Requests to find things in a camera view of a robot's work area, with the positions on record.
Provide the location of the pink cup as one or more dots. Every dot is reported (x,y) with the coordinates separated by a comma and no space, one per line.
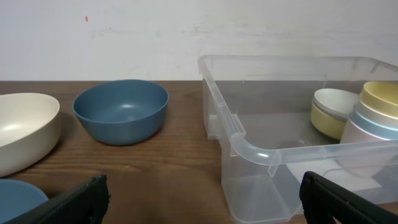
(360,137)

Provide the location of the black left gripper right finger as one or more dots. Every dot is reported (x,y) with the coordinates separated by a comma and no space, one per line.
(325,202)

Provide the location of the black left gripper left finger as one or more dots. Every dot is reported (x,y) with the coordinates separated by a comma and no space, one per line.
(86,203)

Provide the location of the white small bowl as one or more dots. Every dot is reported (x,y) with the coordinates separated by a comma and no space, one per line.
(336,101)

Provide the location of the blue large bowl near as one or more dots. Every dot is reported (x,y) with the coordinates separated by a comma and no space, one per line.
(18,197)

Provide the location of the yellow cup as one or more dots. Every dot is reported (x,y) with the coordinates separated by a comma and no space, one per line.
(380,96)

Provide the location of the clear plastic storage bin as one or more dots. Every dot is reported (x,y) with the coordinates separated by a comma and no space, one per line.
(258,107)

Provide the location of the cream large bowl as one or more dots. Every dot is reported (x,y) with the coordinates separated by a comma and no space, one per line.
(30,129)

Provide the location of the cream cup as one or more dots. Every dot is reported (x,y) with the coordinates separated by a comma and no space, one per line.
(375,116)

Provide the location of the blue large bowl far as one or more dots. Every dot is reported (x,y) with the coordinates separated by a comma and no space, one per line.
(122,112)

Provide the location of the yellow small bowl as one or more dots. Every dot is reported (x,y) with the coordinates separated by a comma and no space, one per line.
(326,124)

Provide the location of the light blue cup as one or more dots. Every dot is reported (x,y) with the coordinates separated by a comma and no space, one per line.
(372,127)

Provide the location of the blue large bowl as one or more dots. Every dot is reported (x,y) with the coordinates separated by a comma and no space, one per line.
(122,112)
(18,197)

